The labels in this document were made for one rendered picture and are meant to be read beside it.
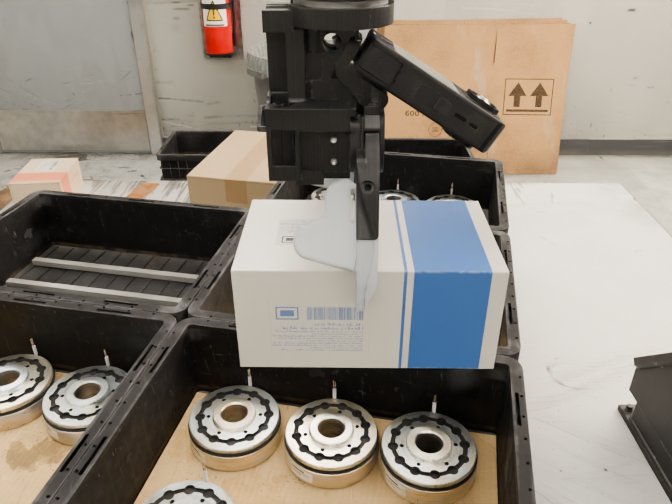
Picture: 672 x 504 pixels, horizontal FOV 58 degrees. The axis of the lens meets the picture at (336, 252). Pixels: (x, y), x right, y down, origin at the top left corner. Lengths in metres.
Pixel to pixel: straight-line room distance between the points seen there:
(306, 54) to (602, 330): 0.89
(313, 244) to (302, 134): 0.08
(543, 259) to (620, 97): 2.76
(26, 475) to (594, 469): 0.70
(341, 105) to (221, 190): 0.92
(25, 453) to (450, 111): 0.60
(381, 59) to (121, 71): 3.50
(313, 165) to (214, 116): 3.42
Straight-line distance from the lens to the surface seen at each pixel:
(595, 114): 4.05
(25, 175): 1.70
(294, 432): 0.70
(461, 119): 0.44
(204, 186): 1.34
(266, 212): 0.52
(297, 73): 0.43
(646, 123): 4.19
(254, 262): 0.45
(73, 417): 0.78
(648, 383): 0.96
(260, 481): 0.70
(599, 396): 1.06
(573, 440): 0.97
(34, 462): 0.79
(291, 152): 0.44
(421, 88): 0.43
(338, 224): 0.43
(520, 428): 0.63
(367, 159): 0.41
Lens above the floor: 1.37
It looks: 30 degrees down
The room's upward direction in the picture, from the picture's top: straight up
